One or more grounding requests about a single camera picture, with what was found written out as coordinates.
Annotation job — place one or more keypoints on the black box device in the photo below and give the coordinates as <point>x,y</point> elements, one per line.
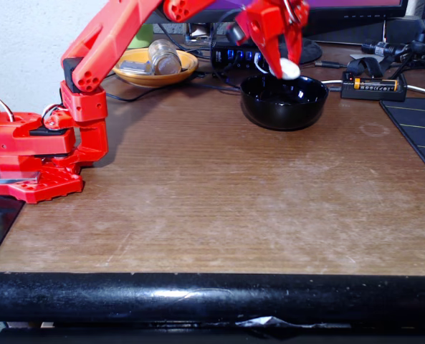
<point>402,30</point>

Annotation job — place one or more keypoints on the green plastic bottle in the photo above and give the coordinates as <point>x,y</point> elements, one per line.
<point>142,36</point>

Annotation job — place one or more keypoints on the clear glass jar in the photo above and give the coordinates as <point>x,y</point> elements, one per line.
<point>165,57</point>

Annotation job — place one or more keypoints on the black battery charger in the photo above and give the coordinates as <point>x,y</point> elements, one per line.
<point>373,95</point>

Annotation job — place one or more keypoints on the black flashlight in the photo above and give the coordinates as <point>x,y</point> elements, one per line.
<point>384,48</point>

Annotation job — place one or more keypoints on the white eraser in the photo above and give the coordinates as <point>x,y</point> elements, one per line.
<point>291,70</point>

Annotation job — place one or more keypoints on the small metallic box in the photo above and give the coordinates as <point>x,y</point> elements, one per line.
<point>135,67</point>

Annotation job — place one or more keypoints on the black mat with yellow lines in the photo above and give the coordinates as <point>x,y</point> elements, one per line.
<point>420,125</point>

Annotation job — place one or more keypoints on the yellow black cylindrical battery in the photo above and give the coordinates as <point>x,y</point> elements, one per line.
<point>375,84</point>

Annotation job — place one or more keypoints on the yellow shallow bowl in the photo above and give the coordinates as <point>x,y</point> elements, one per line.
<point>185,73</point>

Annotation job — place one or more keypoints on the metal clamp bar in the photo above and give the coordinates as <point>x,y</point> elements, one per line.
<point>11,177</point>

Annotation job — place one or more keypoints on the black USB hub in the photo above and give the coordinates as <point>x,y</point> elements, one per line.
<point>221,59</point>

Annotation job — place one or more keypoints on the black glossy bowl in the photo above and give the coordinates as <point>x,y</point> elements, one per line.
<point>284,107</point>

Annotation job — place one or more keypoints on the black computer monitor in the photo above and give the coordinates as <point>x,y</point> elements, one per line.
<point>341,16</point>

